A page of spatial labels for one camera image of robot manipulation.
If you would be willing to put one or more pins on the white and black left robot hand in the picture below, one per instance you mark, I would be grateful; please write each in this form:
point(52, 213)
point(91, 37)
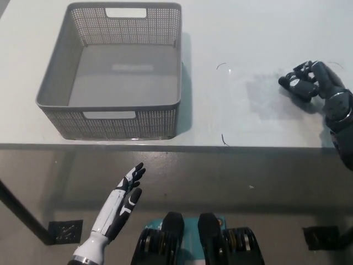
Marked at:
point(115, 212)

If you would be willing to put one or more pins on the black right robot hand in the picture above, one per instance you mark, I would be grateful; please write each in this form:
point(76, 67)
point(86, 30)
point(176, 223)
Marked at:
point(328, 80)

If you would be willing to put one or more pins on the black floor plate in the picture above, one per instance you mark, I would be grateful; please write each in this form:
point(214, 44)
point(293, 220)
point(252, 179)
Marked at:
point(321, 237)
point(66, 232)

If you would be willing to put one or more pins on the grey perforated plastic basket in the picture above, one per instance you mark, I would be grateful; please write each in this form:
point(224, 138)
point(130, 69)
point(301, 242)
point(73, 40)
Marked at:
point(154, 124)

